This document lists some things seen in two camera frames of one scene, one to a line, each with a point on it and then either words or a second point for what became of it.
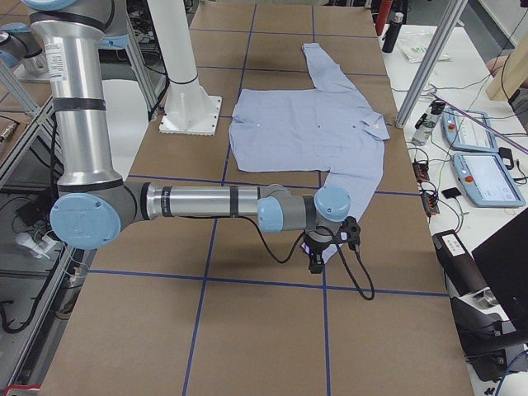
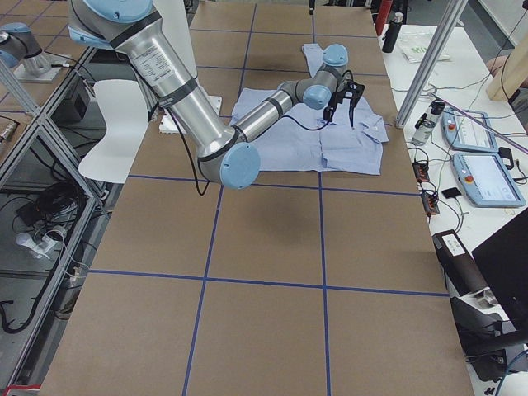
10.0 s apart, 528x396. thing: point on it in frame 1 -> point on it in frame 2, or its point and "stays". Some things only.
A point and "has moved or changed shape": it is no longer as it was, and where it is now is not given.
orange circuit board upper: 421,171 stays
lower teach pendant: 486,181 stays
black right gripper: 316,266 -> 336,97
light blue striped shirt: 332,128 has moved or changed shape
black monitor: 502,260 stays
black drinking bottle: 389,39 stays
